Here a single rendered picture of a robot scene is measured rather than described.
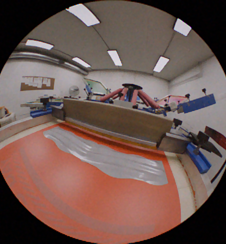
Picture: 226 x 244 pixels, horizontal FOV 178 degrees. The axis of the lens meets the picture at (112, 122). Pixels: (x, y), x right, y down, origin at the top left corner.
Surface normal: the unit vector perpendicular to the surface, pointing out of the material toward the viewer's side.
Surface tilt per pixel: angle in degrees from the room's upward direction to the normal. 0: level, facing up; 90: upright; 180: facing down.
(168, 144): 90
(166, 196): 0
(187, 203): 0
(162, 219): 0
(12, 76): 90
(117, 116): 90
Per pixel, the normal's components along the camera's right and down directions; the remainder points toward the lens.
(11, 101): 0.94, 0.24
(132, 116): -0.29, 0.26
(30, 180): 0.16, -0.94
